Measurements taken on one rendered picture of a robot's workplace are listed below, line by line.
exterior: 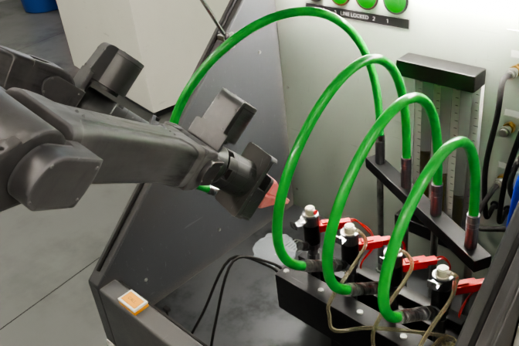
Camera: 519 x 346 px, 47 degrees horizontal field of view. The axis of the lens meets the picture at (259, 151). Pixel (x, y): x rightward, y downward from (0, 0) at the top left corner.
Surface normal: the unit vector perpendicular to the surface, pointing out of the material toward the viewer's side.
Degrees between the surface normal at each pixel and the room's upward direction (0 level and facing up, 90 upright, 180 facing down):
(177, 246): 90
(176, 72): 90
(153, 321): 0
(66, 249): 0
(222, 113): 54
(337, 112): 90
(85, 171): 117
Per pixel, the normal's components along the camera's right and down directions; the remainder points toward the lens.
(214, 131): -0.21, -0.04
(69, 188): 0.81, 0.55
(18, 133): 0.23, -0.61
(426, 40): -0.69, 0.43
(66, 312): -0.11, -0.86
